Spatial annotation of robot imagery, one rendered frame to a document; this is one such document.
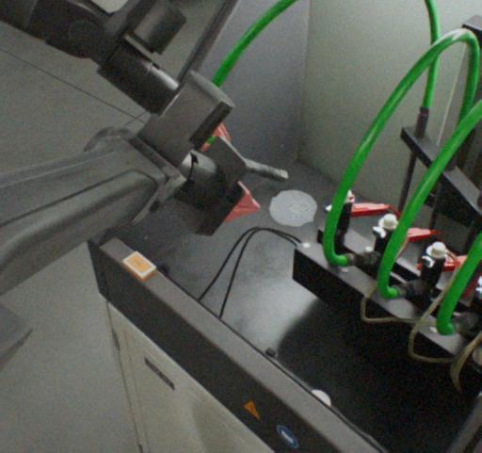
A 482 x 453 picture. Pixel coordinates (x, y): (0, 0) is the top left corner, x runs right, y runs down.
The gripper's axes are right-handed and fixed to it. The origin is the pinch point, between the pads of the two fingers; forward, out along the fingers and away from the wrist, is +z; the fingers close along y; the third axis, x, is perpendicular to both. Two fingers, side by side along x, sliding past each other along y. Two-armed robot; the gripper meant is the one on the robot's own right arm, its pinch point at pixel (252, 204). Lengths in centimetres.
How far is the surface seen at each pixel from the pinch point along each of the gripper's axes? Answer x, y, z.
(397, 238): -15.1, 8.3, 5.4
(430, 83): 8.6, 26.8, 27.1
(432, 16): 9.0, 33.2, 17.1
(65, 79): 234, -59, 114
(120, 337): 26, -45, 26
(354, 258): -6.6, 0.9, 16.8
